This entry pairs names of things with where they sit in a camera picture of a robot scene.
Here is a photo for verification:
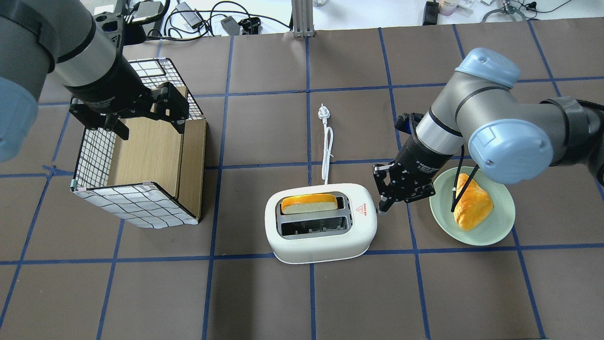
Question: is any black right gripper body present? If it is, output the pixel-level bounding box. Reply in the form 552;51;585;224
373;137;453;203

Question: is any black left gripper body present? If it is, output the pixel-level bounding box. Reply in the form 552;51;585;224
69;59;189;128

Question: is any white two-slot toaster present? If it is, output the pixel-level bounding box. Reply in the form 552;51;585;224
264;183;378;264

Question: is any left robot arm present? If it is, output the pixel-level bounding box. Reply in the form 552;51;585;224
0;0;189;162

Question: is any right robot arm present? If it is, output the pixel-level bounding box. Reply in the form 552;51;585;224
373;48;604;213

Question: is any golden triangular pastry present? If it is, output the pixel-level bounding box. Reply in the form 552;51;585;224
453;180;494;231

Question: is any yellow toast slice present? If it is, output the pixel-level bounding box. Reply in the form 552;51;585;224
280;193;338;215

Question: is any grey power adapter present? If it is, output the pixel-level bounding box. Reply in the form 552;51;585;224
176;2;204;29

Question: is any black power adapter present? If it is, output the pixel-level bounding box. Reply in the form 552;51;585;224
421;0;439;26

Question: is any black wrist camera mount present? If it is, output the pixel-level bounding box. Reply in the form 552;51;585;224
394;112;424;144

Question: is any wire and wood basket shelf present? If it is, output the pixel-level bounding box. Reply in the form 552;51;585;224
70;58;208;230

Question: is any white power cord with plug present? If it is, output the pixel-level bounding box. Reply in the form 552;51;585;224
319;103;335;186

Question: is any aluminium frame post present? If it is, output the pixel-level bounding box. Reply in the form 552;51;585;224
291;0;315;37

